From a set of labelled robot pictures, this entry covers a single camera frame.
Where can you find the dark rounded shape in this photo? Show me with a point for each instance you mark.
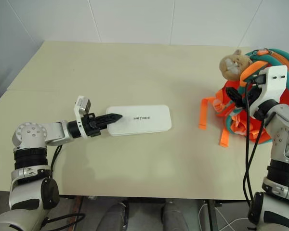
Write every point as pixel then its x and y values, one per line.
pixel 115 216
pixel 175 216

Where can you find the black table leg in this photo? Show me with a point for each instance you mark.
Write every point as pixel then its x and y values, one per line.
pixel 213 215

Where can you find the orange and teal backpack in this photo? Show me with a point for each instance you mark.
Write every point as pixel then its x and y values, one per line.
pixel 238 120

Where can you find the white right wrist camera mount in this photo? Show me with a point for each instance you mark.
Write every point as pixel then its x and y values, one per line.
pixel 274 81

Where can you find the white box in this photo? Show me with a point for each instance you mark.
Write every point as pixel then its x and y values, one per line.
pixel 144 122

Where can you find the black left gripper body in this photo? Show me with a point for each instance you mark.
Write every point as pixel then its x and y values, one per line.
pixel 91 125

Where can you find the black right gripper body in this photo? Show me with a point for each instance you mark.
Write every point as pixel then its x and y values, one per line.
pixel 255 93

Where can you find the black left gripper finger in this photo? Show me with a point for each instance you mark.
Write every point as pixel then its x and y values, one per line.
pixel 108 122
pixel 110 116

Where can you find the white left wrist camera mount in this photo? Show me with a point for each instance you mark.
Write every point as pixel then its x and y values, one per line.
pixel 81 106

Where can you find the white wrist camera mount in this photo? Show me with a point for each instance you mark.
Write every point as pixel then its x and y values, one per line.
pixel 274 81
pixel 81 106

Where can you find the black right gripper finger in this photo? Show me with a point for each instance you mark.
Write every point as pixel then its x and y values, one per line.
pixel 234 96

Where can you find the tan plush toy charm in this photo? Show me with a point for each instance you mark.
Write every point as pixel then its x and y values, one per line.
pixel 232 66

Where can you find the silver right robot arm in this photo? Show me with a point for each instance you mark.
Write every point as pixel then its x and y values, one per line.
pixel 283 134

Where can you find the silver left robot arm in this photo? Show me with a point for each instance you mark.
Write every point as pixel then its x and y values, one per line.
pixel 31 134

